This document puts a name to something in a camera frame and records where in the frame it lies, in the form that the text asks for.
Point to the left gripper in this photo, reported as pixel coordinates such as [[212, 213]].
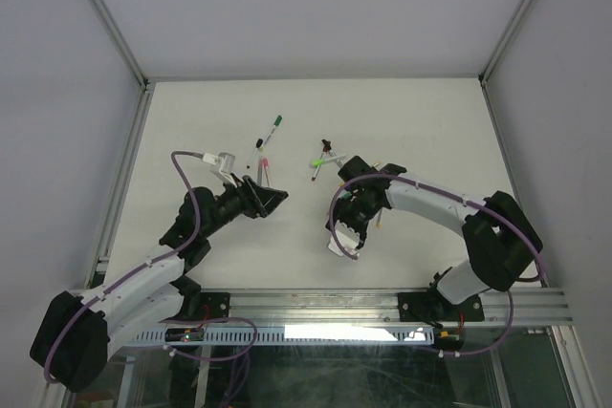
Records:
[[256, 201]]

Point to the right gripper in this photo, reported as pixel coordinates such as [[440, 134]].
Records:
[[339, 215]]

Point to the pink cap acrylic marker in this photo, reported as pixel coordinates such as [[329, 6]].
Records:
[[266, 170]]

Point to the translucent grey highlighter pen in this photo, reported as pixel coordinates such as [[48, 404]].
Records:
[[260, 171]]

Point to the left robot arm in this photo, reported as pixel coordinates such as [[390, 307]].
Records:
[[79, 333]]

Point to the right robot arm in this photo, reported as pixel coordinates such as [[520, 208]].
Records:
[[500, 241]]

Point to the yellow cap long marker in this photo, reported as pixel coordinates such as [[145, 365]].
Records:
[[379, 219]]

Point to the black cap whiteboard marker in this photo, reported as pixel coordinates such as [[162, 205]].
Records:
[[255, 152]]

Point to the brown cap marker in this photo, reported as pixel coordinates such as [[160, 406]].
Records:
[[326, 145]]

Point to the green cap rainbow marker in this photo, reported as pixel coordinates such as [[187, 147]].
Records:
[[275, 125]]

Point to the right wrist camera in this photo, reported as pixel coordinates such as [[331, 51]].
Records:
[[344, 243]]

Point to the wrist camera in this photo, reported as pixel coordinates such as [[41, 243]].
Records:
[[344, 243], [221, 166]]

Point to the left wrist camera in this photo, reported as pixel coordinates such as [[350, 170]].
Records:
[[221, 166]]

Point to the aluminium mounting rail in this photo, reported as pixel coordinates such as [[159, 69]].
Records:
[[532, 307]]

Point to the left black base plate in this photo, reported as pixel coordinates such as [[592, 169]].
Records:
[[204, 305]]

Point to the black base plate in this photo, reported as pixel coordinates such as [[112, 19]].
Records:
[[204, 305], [419, 306]]

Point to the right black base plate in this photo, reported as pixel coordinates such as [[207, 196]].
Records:
[[419, 306]]

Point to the grey slotted cable duct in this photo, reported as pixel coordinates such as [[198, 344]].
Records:
[[294, 334]]

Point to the left aluminium frame post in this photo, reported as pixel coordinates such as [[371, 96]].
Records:
[[117, 38]]

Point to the aluminium frame post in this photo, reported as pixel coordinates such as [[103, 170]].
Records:
[[117, 38], [511, 30]]

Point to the right aluminium frame post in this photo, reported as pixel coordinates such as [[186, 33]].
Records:
[[511, 30]]

